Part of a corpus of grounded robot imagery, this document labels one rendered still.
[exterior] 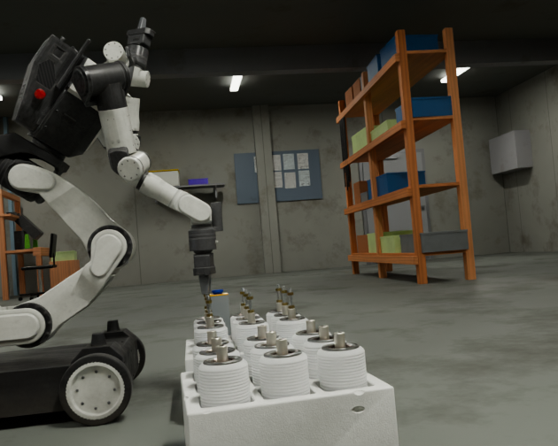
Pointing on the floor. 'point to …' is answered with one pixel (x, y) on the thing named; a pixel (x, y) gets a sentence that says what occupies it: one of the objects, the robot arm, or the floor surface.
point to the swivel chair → (43, 265)
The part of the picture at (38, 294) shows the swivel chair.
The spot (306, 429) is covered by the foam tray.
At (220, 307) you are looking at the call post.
